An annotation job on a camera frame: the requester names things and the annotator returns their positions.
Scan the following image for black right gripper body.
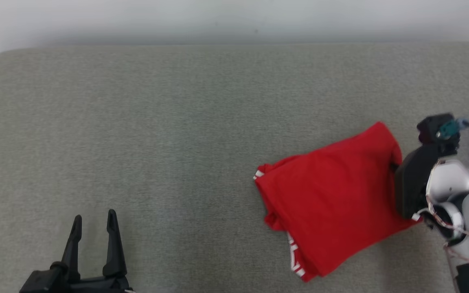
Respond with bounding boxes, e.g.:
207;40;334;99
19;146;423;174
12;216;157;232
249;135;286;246
394;142;461;220

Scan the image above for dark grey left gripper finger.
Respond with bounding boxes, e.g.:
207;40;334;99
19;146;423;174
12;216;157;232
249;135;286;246
103;209;128;279
61;215;83;284

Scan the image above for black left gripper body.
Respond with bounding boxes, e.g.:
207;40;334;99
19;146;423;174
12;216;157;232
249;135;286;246
68;276;134;293

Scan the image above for red jersey with white trim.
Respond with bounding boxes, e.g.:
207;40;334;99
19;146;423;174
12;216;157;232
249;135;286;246
253;121;422;282

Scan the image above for grey fabric sofa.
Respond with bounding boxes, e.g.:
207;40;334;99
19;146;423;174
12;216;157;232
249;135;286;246
0;41;469;293

